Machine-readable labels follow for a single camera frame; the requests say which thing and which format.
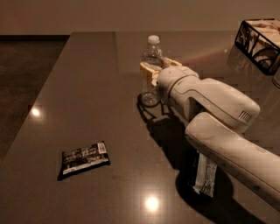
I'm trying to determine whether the blue white snack wrapper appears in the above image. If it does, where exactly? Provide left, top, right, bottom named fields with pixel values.
left=192, top=154, right=217, bottom=198

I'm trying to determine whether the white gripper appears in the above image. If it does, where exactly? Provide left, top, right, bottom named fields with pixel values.
left=140, top=57, right=199, bottom=107

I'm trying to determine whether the clear plastic water bottle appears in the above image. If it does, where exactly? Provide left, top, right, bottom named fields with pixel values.
left=140, top=35, right=164, bottom=108

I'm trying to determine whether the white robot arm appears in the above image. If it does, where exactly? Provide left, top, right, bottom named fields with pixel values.
left=140, top=61, right=280, bottom=210

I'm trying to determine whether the black snack bar wrapper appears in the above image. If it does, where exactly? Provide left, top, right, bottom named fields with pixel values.
left=57, top=141, right=110, bottom=180

